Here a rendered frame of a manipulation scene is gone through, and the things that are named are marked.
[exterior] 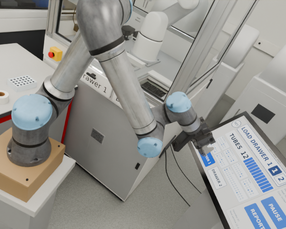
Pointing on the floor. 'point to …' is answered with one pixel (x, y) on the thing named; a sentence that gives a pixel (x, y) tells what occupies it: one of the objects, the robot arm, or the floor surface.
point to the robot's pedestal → (46, 211)
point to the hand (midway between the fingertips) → (203, 154)
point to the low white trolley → (25, 63)
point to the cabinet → (107, 141)
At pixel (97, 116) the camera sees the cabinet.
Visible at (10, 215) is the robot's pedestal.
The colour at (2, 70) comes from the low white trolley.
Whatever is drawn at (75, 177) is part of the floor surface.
